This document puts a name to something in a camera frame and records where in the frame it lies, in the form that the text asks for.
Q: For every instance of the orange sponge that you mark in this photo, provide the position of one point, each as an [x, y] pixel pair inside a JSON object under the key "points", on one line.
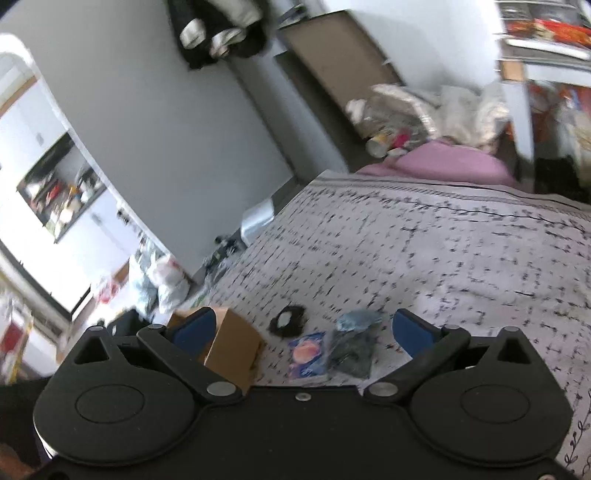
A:
{"points": [[308, 355]]}

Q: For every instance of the white red plastic bag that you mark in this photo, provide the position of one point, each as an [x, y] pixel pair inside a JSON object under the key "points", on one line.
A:
{"points": [[171, 284]]}

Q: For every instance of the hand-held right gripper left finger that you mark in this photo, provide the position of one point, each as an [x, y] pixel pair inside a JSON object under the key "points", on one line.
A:
{"points": [[196, 331]]}

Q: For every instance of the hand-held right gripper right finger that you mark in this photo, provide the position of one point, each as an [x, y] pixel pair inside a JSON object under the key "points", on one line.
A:
{"points": [[413, 333]]}

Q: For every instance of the pink pillow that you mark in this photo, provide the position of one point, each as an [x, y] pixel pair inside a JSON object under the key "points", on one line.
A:
{"points": [[448, 164]]}

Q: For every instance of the silver grey bin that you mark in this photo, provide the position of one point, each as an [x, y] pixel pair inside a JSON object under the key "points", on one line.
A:
{"points": [[258, 221]]}

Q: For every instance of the black cube stool white dots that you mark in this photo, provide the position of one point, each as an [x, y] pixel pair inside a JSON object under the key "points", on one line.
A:
{"points": [[127, 323]]}

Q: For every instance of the white desk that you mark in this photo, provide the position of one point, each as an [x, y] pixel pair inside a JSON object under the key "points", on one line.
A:
{"points": [[521, 92]]}

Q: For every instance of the brown cardboard box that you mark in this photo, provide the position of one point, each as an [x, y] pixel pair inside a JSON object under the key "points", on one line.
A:
{"points": [[235, 350]]}

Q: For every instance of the dark grey cloth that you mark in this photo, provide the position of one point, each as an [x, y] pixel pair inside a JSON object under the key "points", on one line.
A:
{"points": [[353, 346]]}

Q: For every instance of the pile of clear plastic bags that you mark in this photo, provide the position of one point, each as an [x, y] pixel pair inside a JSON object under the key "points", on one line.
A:
{"points": [[429, 113]]}

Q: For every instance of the hanging dark clothes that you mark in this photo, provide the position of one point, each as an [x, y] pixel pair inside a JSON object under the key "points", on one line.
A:
{"points": [[217, 32]]}

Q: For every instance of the red snack packet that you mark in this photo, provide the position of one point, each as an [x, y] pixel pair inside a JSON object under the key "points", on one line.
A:
{"points": [[549, 28]]}

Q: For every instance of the brown board with black frame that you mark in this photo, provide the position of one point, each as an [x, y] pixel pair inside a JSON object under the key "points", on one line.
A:
{"points": [[346, 55]]}

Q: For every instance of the grey blue plastic bag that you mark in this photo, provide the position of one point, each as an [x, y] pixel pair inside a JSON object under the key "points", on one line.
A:
{"points": [[143, 284]]}

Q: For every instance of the black and white soft pad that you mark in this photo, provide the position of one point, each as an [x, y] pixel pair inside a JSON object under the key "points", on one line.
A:
{"points": [[288, 322]]}

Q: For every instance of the black tripod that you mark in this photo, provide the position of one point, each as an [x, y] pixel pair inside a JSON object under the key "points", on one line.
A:
{"points": [[226, 251]]}

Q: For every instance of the paper cup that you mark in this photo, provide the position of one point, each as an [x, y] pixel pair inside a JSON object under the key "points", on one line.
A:
{"points": [[379, 145]]}

